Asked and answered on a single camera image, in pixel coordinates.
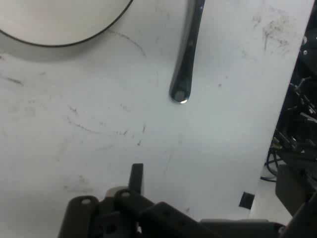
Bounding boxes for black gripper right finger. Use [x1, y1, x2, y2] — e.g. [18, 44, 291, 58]
[279, 195, 317, 238]

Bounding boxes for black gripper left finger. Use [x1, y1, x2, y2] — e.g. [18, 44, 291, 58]
[58, 163, 199, 238]

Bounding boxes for steel serrated table knife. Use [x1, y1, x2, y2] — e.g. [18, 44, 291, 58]
[169, 0, 206, 105]

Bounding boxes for black floor equipment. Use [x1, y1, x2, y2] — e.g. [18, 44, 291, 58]
[266, 32, 317, 179]

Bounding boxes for white plate with black rim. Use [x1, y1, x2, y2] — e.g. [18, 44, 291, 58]
[0, 0, 134, 47]

